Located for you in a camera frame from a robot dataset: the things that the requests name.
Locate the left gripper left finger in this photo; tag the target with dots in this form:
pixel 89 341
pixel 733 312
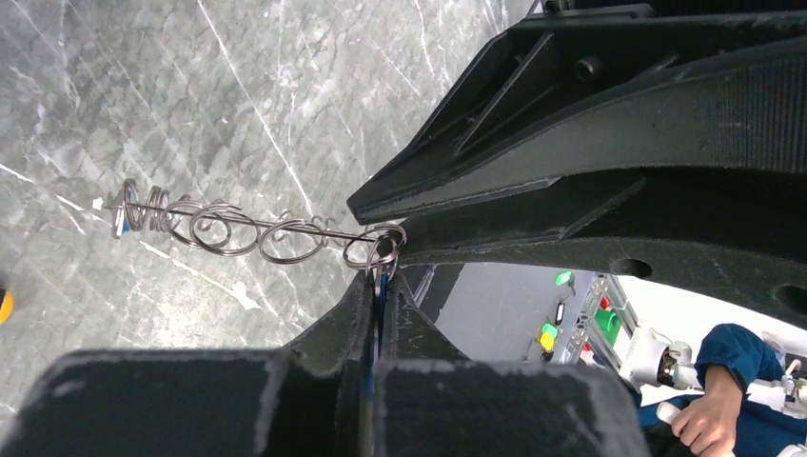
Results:
pixel 307 398

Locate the yellow black screwdriver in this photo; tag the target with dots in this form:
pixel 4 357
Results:
pixel 6 305

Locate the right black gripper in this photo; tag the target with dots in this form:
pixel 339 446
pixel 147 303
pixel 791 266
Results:
pixel 744 109

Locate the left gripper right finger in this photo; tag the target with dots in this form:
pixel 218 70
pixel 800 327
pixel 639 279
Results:
pixel 456 386

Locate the operator blue sleeve forearm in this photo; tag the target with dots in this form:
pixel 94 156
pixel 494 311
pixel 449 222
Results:
pixel 730 358

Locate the operator bare hand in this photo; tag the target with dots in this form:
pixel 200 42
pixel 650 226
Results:
pixel 708 426

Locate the control panel with buttons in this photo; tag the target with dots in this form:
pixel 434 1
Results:
pixel 590 322

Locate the white teleoperation handle device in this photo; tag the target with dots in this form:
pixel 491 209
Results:
pixel 660 370

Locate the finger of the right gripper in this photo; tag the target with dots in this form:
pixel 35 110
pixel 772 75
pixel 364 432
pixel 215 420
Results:
pixel 737 237

